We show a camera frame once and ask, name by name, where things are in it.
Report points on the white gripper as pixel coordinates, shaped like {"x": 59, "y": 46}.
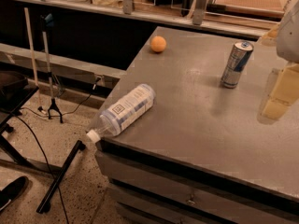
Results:
{"x": 290, "y": 36}

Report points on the silver blue redbull can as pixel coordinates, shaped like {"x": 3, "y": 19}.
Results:
{"x": 237, "y": 61}

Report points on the orange fruit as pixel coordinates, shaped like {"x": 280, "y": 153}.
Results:
{"x": 158, "y": 44}

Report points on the grey drawer cabinet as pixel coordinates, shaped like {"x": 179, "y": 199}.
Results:
{"x": 154, "y": 188}

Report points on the clear plastic water bottle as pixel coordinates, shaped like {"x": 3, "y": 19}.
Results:
{"x": 119, "y": 116}

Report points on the black tripod stand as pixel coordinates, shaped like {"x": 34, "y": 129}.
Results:
{"x": 46, "y": 22}

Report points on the white pole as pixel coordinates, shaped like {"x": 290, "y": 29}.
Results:
{"x": 33, "y": 58}

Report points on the black side table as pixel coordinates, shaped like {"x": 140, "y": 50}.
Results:
{"x": 15, "y": 91}

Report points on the black metal stand leg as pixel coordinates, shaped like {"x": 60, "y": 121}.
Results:
{"x": 44, "y": 206}

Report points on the black shoe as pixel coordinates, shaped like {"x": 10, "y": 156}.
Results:
{"x": 12, "y": 191}

